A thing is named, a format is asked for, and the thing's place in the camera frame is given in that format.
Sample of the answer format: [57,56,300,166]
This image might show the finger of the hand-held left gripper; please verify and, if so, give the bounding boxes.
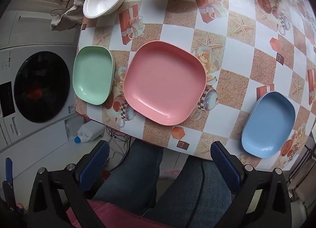
[2,157,19,219]

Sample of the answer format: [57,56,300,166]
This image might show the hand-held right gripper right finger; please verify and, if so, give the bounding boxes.
[210,140,293,228]

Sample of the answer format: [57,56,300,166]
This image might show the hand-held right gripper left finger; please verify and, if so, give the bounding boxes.
[28,140,110,228]

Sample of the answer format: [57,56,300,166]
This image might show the blue square plate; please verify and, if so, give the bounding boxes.
[241,91,296,158]

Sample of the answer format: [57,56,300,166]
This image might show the green square plate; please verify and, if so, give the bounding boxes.
[72,46,115,106]

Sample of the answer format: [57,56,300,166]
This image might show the pink square plate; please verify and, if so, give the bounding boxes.
[123,41,207,126]

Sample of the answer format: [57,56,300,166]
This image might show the white jug with blue cap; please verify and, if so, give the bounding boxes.
[74,121,105,144]

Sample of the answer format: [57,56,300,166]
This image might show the person's blue jeans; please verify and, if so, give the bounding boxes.
[92,139,232,221]

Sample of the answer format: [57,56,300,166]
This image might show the person's pink red garment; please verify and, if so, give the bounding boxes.
[85,200,174,228]

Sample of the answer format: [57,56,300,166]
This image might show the white front-load washing machine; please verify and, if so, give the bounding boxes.
[0,45,85,154]

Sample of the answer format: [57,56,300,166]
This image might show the white chest appliance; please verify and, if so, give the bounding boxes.
[0,3,83,47]

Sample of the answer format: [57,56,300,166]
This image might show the checkered printed tablecloth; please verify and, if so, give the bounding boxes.
[74,0,316,171]

